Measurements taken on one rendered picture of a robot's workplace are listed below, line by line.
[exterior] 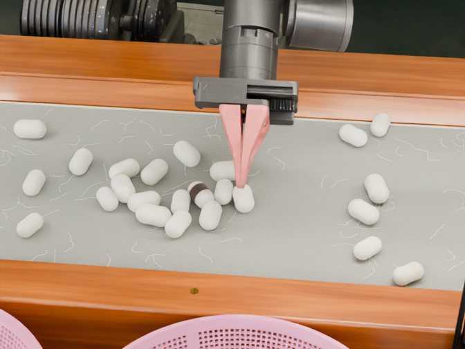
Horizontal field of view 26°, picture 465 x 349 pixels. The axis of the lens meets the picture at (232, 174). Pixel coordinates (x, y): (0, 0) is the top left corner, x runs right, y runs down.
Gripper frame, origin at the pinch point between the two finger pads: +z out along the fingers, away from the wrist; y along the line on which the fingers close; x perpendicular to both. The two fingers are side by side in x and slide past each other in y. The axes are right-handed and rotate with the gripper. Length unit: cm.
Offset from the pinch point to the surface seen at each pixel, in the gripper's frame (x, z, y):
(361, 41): 173, -81, 21
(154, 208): 3.4, 2.7, -8.6
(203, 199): 5.3, 1.1, -3.9
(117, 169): 7.8, -2.1, -13.5
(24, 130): 12.5, -7.1, -25.4
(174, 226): 2.3, 4.7, -6.4
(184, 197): 5.2, 1.1, -5.9
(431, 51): 170, -78, 40
